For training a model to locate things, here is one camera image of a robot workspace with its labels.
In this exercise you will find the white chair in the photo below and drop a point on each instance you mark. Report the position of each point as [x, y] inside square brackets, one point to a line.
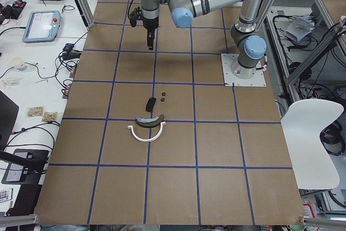
[302, 125]

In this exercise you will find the olive curved brake shoe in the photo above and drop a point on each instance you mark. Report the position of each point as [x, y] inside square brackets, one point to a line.
[150, 122]

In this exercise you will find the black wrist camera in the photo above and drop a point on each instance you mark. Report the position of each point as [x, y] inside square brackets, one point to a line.
[135, 16]

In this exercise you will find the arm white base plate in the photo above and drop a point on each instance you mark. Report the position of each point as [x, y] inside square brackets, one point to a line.
[237, 76]

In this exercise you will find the brown paper table cover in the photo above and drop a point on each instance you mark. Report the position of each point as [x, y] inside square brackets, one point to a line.
[218, 158]

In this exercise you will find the black monitor stand base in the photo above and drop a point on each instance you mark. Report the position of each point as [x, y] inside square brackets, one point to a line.
[25, 166]

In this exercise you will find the bag of small parts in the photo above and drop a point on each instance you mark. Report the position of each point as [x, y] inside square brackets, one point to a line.
[49, 116]
[35, 111]

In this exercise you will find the black flat plate part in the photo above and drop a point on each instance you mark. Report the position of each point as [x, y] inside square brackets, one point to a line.
[150, 104]

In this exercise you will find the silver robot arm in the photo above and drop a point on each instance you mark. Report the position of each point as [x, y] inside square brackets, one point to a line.
[251, 47]

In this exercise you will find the near blue teach pendant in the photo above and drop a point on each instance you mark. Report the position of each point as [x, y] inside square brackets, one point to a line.
[42, 26]

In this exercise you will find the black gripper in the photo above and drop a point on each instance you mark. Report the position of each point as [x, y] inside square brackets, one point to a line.
[150, 24]

